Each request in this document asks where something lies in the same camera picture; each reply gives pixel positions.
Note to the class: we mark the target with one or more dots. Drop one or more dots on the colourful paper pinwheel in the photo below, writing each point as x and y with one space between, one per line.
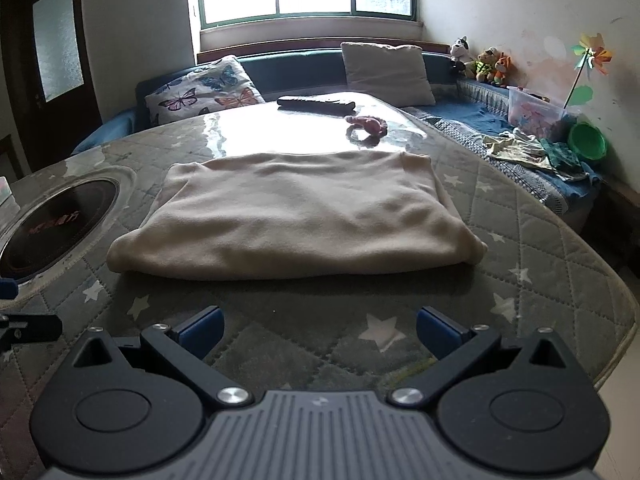
592 56

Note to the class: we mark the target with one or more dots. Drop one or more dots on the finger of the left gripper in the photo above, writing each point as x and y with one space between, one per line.
25 328

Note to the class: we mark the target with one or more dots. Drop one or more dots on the butterfly print pillow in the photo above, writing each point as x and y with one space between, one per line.
210 88

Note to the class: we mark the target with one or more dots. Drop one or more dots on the clear plastic storage box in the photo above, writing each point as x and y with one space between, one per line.
538 117

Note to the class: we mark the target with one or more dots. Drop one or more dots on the beige sweater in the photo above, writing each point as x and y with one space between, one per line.
268 216

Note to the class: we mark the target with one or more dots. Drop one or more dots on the crumpled clothes on sofa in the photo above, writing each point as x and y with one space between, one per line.
551 157

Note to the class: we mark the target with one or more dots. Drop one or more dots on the blue sofa bench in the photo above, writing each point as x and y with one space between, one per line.
464 110

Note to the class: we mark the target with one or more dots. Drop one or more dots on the green plastic bowl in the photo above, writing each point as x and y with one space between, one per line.
587 142

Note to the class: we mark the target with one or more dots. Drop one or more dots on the quilted grey star table cover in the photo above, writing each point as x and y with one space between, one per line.
264 294

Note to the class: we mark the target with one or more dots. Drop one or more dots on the dark door with glass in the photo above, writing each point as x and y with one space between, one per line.
48 76

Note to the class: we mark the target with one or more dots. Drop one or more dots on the orange plush toy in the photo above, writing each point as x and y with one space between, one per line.
502 70

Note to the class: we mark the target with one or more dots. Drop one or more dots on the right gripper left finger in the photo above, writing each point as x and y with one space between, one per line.
179 352

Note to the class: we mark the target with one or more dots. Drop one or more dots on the white black plush toy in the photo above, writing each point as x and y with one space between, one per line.
462 64

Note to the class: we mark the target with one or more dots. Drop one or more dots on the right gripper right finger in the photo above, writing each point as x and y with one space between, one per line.
460 352

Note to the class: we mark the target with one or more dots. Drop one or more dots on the round black induction cooktop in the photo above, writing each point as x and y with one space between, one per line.
51 230

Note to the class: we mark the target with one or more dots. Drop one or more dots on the plain beige pillow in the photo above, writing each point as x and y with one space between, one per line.
393 74

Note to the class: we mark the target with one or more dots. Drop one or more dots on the black remote control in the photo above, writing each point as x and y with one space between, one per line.
316 105

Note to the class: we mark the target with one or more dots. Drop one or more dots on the yellow brown plush toy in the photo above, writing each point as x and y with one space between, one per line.
485 65

